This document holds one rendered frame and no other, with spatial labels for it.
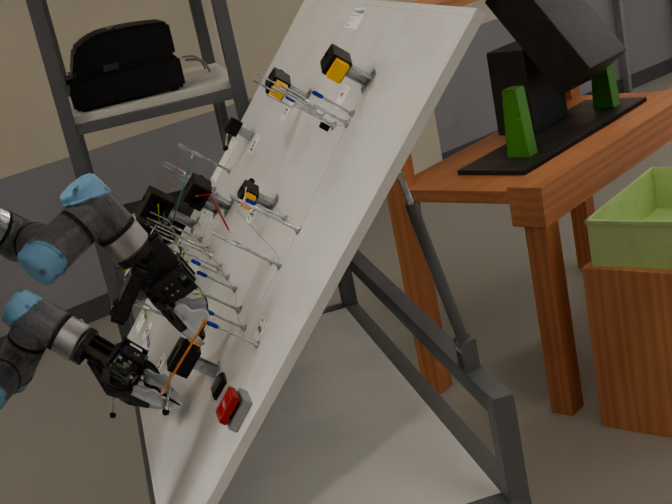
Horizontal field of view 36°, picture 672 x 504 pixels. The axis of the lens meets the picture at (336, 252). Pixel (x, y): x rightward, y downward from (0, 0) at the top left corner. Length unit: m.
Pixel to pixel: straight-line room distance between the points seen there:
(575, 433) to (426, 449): 1.67
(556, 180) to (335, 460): 1.73
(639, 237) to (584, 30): 1.09
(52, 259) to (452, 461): 0.83
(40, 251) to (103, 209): 0.13
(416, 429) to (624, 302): 1.45
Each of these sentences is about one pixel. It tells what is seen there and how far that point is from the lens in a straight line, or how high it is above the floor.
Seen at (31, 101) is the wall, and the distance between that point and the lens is 5.66.
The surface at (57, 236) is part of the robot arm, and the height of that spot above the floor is 1.41.
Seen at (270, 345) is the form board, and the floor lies 1.17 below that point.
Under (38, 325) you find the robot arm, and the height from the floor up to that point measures 1.22.
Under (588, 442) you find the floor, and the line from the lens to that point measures 3.65.
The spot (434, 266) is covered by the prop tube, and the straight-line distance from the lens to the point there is 1.84.
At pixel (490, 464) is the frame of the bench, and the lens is 2.00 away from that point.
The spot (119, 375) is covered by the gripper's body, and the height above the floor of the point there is 1.11.
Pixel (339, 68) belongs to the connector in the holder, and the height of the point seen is 1.56.
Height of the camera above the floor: 1.81
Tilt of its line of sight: 17 degrees down
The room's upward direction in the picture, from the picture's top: 12 degrees counter-clockwise
